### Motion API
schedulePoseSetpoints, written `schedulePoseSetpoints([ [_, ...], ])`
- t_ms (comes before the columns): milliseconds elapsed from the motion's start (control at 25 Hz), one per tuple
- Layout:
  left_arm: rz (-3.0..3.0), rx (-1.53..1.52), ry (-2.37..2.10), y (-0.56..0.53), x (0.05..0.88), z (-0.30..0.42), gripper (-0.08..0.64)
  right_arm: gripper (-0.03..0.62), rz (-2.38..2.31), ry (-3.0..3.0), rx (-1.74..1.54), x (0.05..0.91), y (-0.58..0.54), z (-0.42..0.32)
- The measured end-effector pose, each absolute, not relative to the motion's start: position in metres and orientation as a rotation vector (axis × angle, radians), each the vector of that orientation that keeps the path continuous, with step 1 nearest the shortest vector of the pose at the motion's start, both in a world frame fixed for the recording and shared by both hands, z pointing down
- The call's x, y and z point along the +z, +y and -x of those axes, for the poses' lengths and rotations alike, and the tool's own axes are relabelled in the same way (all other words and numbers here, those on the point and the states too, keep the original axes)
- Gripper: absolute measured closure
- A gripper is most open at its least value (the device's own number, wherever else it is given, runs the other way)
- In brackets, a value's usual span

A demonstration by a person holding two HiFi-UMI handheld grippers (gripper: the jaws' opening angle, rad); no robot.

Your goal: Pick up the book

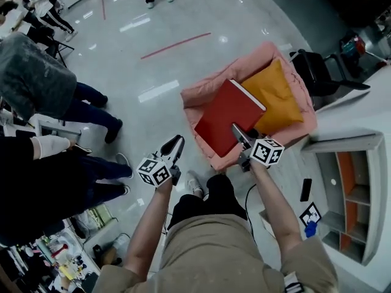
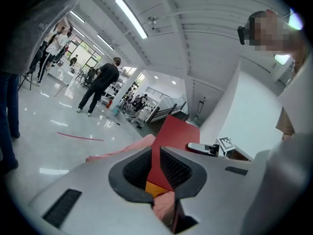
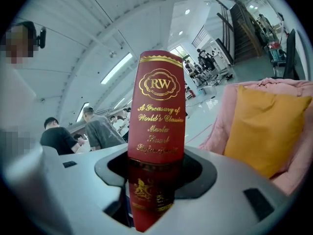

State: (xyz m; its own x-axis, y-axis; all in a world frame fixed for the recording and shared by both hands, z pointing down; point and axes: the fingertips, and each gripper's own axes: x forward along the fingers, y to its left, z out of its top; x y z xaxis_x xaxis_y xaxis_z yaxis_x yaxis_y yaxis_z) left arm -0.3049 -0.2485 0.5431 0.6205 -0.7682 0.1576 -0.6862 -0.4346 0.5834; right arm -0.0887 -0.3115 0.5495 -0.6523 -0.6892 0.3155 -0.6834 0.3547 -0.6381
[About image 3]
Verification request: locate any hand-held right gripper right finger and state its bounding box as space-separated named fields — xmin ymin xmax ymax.
xmin=174 ymin=148 xmax=218 ymax=200

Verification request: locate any green cart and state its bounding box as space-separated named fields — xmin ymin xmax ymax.
xmin=266 ymin=42 xmax=287 ymax=68

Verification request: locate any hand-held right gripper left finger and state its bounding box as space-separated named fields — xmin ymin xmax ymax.
xmin=94 ymin=151 xmax=129 ymax=187

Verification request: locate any pink sofa cover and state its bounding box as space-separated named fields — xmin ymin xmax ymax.
xmin=198 ymin=77 xmax=313 ymax=196

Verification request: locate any red book with gold print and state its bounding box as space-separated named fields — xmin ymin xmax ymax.
xmin=127 ymin=50 xmax=186 ymax=233

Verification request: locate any yellow cushion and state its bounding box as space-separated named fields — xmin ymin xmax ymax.
xmin=224 ymin=84 xmax=313 ymax=179

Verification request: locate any long ceiling light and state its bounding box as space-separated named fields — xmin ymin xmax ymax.
xmin=75 ymin=102 xmax=90 ymax=123
xmin=100 ymin=52 xmax=133 ymax=85

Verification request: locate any dark wooden staircase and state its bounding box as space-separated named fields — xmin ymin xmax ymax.
xmin=229 ymin=0 xmax=264 ymax=64

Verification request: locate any black head-worn camera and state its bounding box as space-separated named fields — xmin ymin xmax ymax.
xmin=36 ymin=26 xmax=47 ymax=49

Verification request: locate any person's head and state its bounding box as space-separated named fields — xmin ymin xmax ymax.
xmin=1 ymin=21 xmax=38 ymax=70

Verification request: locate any black monitor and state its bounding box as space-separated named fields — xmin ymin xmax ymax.
xmin=283 ymin=28 xmax=301 ymax=81

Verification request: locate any person's light shirt torso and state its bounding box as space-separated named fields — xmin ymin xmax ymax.
xmin=0 ymin=57 xmax=39 ymax=141

